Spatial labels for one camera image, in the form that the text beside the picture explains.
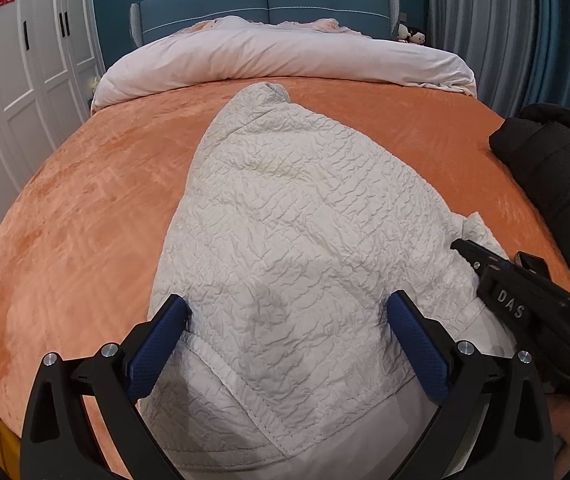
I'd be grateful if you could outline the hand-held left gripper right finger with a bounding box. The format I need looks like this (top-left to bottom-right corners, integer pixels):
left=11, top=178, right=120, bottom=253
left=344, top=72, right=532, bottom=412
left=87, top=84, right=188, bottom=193
left=387, top=291, right=555, bottom=480

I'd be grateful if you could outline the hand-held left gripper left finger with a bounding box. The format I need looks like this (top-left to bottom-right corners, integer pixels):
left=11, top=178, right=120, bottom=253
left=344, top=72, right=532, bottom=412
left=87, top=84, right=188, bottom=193
left=20, top=294, right=192, bottom=480

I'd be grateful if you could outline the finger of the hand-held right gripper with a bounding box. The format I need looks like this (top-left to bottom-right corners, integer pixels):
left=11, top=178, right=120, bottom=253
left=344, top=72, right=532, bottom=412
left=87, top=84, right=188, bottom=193
left=451, top=239, right=511, bottom=281

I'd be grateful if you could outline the white quilted jacket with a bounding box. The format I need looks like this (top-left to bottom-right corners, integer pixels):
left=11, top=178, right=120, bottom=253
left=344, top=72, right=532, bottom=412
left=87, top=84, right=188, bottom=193
left=147, top=82, right=521, bottom=480

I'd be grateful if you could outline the black puffer jacket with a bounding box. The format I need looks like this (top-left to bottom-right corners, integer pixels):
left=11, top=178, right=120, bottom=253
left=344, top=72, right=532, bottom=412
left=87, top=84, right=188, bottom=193
left=489, top=102, right=570, bottom=277

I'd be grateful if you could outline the orange bed blanket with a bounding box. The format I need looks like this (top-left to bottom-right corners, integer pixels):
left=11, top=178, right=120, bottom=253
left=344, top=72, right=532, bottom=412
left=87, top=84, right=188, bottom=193
left=0, top=76, right=570, bottom=480

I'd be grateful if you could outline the yellow object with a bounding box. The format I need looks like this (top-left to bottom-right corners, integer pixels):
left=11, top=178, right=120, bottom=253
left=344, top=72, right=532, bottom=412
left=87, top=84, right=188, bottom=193
left=0, top=407, right=22, bottom=480

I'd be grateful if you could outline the grey curtain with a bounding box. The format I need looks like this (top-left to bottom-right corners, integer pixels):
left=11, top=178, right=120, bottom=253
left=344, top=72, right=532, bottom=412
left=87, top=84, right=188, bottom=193
left=425, top=0, right=541, bottom=107

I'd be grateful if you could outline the blue curtain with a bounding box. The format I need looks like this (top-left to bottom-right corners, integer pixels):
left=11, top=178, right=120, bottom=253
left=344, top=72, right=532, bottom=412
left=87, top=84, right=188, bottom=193
left=535, top=0, right=570, bottom=92

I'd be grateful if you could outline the white wardrobe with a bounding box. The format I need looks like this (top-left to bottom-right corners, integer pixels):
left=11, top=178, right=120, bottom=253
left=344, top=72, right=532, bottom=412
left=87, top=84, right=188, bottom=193
left=0, top=0, right=103, bottom=241

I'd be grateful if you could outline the white duvet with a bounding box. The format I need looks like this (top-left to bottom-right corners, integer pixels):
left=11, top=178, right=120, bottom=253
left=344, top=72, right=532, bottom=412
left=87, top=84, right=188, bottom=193
left=90, top=16, right=477, bottom=111

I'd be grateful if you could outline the blue upholstered headboard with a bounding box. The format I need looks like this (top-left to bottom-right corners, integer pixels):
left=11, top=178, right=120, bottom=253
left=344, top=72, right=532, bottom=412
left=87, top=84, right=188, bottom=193
left=130, top=0, right=400, bottom=48

